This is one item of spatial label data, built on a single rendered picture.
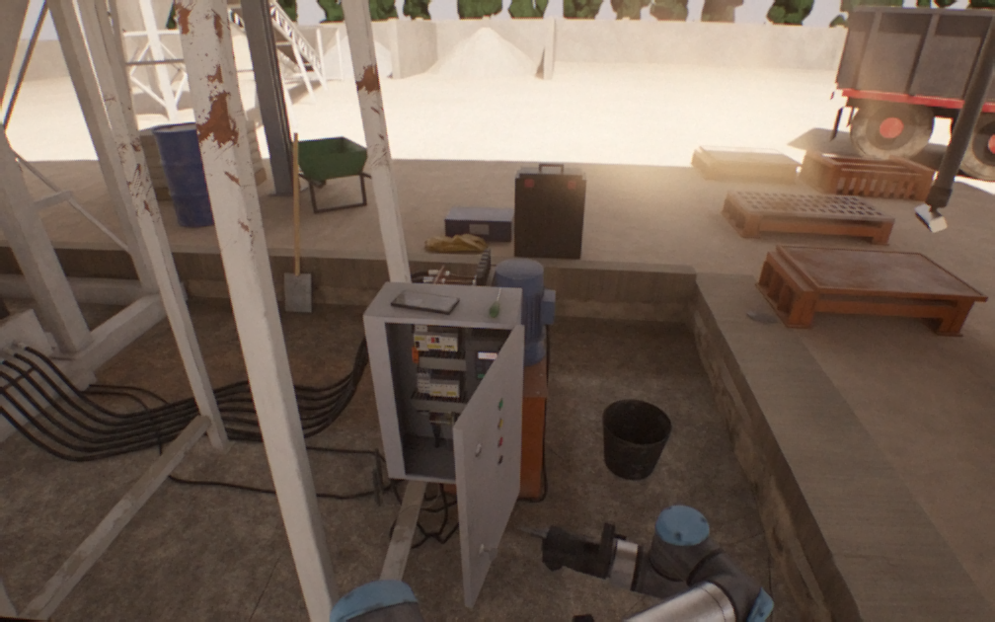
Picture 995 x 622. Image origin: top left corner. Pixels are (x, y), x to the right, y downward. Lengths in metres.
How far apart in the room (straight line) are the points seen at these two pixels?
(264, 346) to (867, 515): 2.14
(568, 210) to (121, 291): 3.63
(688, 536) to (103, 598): 2.27
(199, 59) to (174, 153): 4.32
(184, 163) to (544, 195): 3.25
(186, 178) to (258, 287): 4.35
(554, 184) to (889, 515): 2.68
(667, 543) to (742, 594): 0.15
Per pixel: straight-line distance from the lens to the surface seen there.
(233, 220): 1.01
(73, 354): 4.09
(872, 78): 9.06
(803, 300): 3.43
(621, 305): 3.83
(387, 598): 0.75
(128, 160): 2.34
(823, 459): 2.54
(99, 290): 5.14
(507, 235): 4.22
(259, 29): 5.91
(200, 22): 1.02
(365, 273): 3.97
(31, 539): 3.11
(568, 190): 3.71
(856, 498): 2.44
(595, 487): 2.56
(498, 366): 1.11
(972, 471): 2.88
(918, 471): 2.72
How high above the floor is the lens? 1.89
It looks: 29 degrees down
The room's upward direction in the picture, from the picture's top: straight up
